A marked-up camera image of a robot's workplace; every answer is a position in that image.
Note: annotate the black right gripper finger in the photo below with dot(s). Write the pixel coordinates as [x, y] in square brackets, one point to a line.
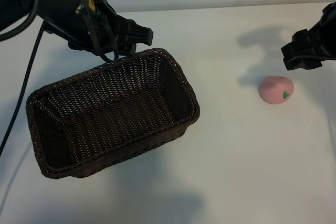
[305, 36]
[302, 56]

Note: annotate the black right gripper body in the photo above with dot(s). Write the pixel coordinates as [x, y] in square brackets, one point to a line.
[328, 35]

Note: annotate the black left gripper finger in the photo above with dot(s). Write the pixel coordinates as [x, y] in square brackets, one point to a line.
[128, 50]
[136, 33]

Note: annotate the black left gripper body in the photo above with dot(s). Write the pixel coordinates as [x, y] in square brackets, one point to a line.
[73, 30]

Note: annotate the pink peach with green mark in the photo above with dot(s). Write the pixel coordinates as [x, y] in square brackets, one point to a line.
[274, 89]

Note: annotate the dark brown wicker basket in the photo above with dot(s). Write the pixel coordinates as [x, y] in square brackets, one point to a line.
[113, 108]

